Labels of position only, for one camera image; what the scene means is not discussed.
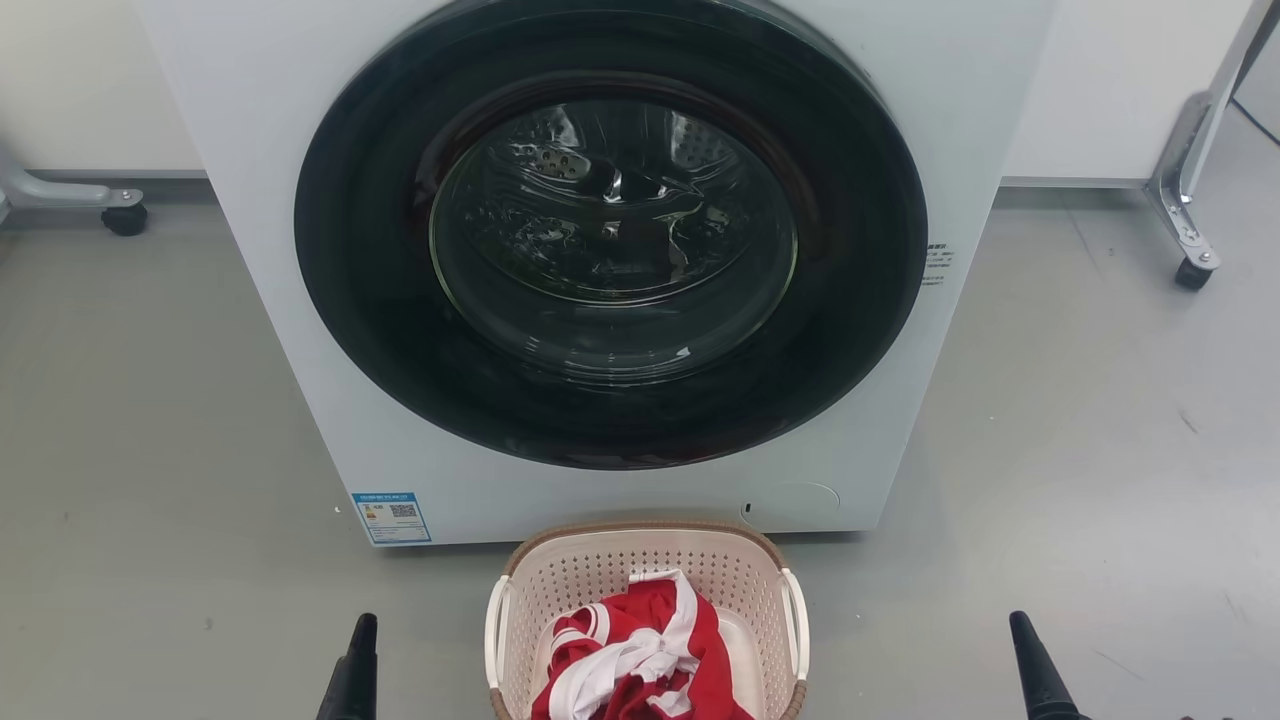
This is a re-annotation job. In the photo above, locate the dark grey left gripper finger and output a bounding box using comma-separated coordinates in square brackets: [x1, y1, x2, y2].
[316, 613, 379, 720]

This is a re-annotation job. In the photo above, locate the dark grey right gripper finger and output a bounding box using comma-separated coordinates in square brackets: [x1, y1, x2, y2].
[1009, 611, 1091, 720]

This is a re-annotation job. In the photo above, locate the beige perforated laundry basket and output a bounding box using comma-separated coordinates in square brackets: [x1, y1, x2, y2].
[485, 520, 811, 720]

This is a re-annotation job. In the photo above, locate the blue energy label sticker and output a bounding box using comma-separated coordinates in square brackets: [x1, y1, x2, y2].
[352, 491, 433, 546]

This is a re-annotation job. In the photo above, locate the round white filter cover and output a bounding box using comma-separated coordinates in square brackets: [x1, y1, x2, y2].
[740, 482, 841, 531]

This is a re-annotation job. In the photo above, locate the red and white garment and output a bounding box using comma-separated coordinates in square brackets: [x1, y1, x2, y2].
[530, 570, 756, 720]

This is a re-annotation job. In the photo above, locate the round black washing machine door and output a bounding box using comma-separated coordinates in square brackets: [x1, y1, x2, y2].
[294, 0, 929, 471]

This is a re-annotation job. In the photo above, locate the grey metal stand leg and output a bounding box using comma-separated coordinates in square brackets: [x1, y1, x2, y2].
[1145, 0, 1280, 271]
[0, 150, 146, 211]

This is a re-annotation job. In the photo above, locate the white front-load washing machine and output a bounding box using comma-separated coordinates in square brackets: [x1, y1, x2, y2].
[135, 0, 1056, 548]

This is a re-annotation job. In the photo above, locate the thin black floor cable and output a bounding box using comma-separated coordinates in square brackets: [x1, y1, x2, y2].
[1232, 96, 1280, 147]

